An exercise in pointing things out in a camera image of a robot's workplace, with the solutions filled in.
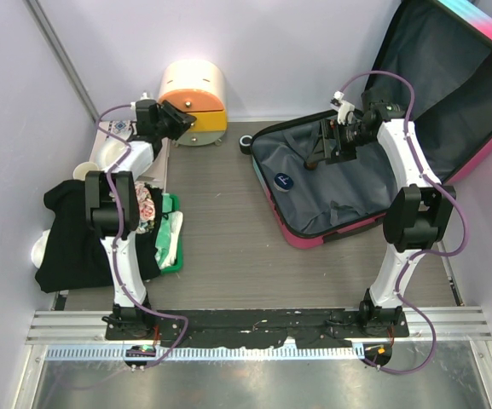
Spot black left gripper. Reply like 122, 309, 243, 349
156, 101, 197, 141

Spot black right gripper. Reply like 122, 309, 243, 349
306, 119, 373, 165

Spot small amber glass jar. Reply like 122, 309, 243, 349
304, 161, 319, 170

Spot pastel three-drawer storage box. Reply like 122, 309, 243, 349
158, 59, 228, 147

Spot green tie-dye garment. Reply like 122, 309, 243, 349
155, 193, 183, 271

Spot pink and teal children's suitcase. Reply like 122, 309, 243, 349
250, 1, 492, 249

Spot black floral print shirt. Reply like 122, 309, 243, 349
34, 178, 165, 294

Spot white towel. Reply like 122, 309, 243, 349
30, 229, 50, 268

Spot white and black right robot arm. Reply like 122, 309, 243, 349
304, 91, 455, 337

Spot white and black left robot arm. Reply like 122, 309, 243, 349
84, 94, 196, 340

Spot green plastic tray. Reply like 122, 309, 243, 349
157, 193, 183, 274

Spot white paper plate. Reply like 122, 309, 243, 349
95, 137, 127, 170

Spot yellow ceramic mug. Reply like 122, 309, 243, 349
72, 162, 99, 181

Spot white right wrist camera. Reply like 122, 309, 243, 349
330, 90, 355, 125

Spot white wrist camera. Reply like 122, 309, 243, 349
130, 91, 156, 112
330, 90, 355, 125

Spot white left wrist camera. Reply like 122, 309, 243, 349
130, 91, 156, 112

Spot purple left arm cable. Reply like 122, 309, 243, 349
95, 101, 189, 370

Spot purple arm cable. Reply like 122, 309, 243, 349
341, 71, 471, 376
95, 101, 189, 370

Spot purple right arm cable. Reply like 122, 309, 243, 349
341, 71, 471, 376

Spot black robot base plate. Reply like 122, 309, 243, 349
102, 308, 409, 349

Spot aluminium frame rail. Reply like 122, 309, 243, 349
26, 307, 492, 345

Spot white slotted cable duct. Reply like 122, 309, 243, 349
45, 343, 364, 362

